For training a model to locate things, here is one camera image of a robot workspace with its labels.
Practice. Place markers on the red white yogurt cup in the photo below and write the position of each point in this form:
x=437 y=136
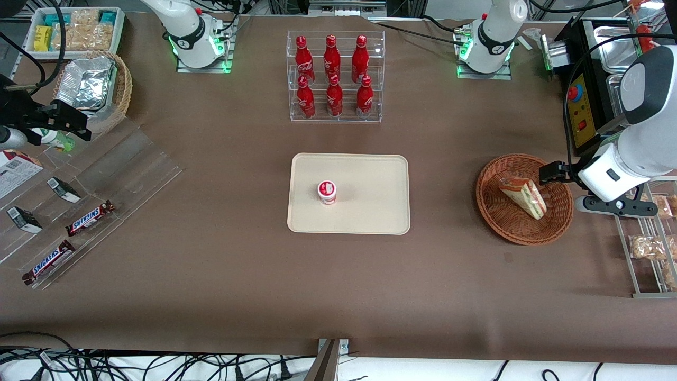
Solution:
x=327 y=190

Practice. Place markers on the brown table cover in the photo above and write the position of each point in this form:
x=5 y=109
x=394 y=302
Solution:
x=211 y=296

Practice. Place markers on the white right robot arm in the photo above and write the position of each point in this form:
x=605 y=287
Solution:
x=188 y=32

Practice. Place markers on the green white small bottle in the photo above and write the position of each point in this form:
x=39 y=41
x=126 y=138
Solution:
x=55 y=140

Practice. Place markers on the clear cracker bag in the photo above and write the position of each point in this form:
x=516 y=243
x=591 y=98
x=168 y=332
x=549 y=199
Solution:
x=84 y=17
x=84 y=38

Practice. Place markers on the teal snack packet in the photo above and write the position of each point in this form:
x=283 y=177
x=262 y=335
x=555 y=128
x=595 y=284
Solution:
x=53 y=19
x=108 y=17

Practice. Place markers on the yellow snack packet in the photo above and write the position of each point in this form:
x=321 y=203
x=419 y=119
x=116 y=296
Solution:
x=43 y=38

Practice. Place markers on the white plastic bin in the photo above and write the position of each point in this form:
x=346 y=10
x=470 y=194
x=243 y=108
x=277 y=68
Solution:
x=119 y=37

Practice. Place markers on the aluminium arm base plate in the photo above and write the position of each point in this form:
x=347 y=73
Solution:
x=484 y=75
x=203 y=67

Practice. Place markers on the small black white box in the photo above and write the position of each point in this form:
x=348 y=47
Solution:
x=25 y=220
x=64 y=190

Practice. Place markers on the silver metal block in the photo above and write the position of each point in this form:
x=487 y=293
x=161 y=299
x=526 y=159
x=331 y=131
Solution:
x=555 y=53

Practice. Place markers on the aluminium foil container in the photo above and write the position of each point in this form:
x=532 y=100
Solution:
x=87 y=82

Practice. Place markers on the red cola bottle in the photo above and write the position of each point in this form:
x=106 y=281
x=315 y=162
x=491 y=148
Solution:
x=332 y=61
x=365 y=101
x=304 y=63
x=360 y=62
x=305 y=103
x=334 y=101

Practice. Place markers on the clear bag of snacks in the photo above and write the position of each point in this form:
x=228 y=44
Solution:
x=670 y=275
x=650 y=247
x=658 y=206

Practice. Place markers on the brown round wicker basket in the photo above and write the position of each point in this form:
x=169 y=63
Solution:
x=502 y=227

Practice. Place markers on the clear acrylic bottle rack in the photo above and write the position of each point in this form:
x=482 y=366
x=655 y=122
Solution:
x=346 y=119

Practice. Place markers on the brown Snickers bar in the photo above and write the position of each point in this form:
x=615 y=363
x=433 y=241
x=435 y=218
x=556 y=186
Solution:
x=90 y=218
x=48 y=262

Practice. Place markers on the tan wicker basket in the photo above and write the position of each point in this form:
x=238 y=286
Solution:
x=124 y=90

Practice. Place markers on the printed cardboard box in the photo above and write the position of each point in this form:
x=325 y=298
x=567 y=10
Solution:
x=16 y=174

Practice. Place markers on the black machine yellow panel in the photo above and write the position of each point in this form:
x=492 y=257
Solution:
x=584 y=50

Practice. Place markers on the aluminium frame post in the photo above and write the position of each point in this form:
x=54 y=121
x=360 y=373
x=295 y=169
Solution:
x=325 y=365

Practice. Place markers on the dark grey left wrist bracket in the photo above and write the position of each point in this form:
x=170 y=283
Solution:
x=619 y=207

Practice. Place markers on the clear acrylic display stand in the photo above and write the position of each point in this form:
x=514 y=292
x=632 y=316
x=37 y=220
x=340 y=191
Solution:
x=132 y=169

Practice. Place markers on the triangle sandwich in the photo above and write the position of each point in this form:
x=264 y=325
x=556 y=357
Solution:
x=523 y=198

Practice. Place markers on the stainless steel pan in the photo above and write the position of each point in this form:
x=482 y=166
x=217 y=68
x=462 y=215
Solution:
x=613 y=50

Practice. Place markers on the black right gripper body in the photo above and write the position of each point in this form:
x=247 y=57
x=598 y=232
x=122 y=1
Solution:
x=20 y=112

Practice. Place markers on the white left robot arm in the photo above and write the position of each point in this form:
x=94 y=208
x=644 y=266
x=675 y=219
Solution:
x=653 y=148

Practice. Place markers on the beige plastic tray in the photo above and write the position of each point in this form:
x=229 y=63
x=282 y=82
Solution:
x=365 y=211

